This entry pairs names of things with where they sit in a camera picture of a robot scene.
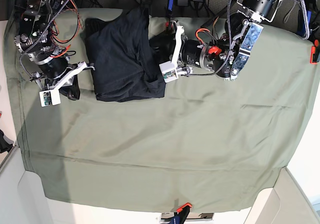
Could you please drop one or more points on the dark navy long-sleeve T-shirt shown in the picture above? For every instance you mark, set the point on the dark navy long-sleeve T-shirt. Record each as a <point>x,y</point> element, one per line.
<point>125,68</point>

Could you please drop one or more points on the orange blue clamp bottom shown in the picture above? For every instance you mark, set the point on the orange blue clamp bottom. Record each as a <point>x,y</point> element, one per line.
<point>181,214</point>

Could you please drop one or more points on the blue handled clamp top-centre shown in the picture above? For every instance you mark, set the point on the blue handled clamp top-centre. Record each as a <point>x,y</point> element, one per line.
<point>169,11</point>

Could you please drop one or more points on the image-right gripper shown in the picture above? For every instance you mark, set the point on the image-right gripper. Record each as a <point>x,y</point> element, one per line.
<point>183,52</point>

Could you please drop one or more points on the black object left edge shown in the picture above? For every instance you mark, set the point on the black object left edge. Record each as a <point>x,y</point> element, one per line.
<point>4,145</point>

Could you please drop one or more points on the orange black clamp right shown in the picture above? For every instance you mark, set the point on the orange black clamp right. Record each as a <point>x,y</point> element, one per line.
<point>315,53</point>

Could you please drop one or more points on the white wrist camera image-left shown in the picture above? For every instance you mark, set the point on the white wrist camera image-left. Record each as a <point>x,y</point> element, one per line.
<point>49,97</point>

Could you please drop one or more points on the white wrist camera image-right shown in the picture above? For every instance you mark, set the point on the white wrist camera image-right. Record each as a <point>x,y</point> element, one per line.
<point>168,71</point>

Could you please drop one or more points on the green table cloth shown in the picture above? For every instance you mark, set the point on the green table cloth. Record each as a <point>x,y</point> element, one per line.
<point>210,142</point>

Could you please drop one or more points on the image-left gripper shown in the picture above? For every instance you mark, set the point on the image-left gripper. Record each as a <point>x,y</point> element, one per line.
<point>53,69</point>

